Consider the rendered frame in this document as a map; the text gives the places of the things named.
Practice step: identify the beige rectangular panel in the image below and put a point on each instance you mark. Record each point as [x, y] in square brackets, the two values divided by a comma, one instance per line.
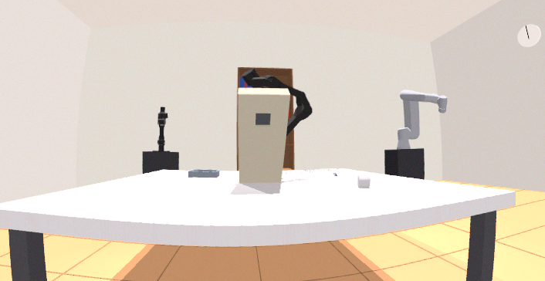
[262, 126]

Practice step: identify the white cylinder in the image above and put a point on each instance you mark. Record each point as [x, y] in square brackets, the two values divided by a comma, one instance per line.
[363, 180]

